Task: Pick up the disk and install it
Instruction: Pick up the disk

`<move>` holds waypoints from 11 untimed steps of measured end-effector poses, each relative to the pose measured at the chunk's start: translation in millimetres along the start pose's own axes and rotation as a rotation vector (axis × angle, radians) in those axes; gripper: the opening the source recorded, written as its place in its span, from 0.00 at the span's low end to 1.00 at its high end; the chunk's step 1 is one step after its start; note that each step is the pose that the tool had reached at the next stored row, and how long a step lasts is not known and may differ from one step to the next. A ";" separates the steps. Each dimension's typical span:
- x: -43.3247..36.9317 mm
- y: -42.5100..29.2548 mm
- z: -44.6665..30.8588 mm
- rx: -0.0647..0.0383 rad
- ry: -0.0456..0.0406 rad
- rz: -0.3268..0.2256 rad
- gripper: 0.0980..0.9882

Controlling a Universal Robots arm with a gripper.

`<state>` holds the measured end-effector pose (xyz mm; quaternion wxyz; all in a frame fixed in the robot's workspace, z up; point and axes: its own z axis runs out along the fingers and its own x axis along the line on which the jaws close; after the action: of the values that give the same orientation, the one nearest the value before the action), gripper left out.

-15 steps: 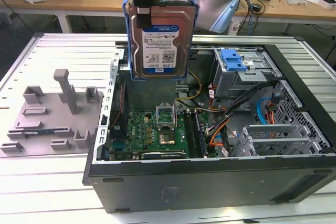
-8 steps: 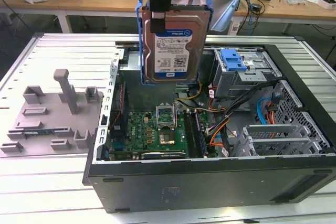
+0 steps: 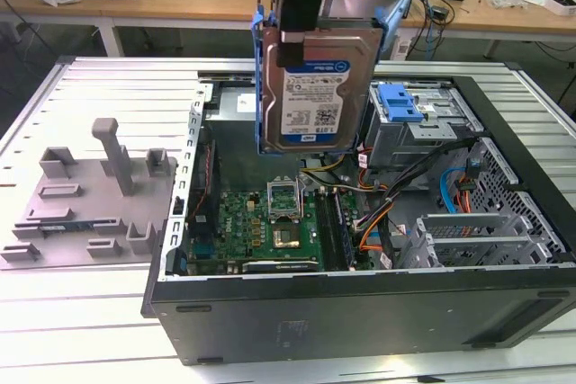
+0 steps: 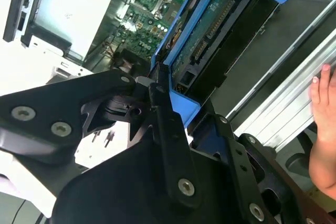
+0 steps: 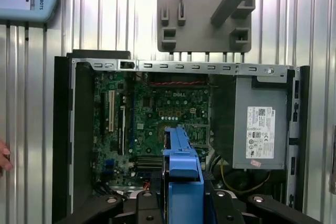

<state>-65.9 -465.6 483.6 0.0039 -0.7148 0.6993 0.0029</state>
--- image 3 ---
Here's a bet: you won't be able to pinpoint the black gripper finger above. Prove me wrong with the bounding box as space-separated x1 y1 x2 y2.
275 28 308 69

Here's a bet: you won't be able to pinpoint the hard disk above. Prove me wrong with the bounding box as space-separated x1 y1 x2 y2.
249 4 391 156

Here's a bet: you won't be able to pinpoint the grey power supply unit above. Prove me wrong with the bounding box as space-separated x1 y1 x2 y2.
202 86 308 192

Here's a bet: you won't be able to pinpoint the blue drive latch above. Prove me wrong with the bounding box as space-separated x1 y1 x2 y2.
376 81 427 124

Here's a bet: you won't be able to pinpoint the metal socket cover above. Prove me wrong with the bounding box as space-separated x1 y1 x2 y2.
266 174 303 224

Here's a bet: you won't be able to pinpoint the metal drive cage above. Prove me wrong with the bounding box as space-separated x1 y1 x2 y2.
359 81 486 181

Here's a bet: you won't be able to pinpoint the long wooden desk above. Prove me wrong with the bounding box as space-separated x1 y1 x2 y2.
0 0 576 41

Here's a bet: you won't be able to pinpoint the black case fan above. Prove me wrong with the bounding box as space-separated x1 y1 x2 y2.
186 136 222 246

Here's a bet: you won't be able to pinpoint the black RAM slot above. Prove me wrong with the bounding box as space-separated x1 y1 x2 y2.
314 188 332 272
319 188 339 272
327 188 347 271

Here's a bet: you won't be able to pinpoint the CPU socket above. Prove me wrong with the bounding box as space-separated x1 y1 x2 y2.
271 225 302 251

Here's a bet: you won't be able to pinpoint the green motherboard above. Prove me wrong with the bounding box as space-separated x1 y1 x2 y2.
186 188 375 275

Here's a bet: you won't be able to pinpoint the black graphics card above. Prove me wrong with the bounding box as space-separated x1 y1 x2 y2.
241 258 320 274

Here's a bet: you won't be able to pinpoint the grey parts rack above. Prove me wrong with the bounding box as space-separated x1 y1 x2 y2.
0 116 179 271

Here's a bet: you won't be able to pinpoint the white open box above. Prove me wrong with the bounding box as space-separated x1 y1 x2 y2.
543 0 576 17

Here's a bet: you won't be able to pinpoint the black PC case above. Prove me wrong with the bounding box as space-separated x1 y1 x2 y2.
139 69 576 367

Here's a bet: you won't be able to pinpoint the green RAM stick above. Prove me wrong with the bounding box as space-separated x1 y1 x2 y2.
38 220 94 231

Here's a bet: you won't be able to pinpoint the yellow black power wire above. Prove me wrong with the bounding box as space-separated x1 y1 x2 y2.
300 153 348 176

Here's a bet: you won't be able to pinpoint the thin mixed colour wires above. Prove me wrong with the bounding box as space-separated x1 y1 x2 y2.
300 171 391 194

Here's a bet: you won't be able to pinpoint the black cable bundle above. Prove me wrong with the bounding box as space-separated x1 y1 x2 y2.
376 136 483 268

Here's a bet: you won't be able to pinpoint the orange yellow wire bundle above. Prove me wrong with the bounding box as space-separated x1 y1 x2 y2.
353 199 397 255

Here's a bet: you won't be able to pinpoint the blue SATA wire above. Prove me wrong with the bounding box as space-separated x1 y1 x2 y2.
359 156 485 253

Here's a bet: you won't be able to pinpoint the orange power wire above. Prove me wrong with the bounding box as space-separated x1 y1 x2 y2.
453 176 476 215

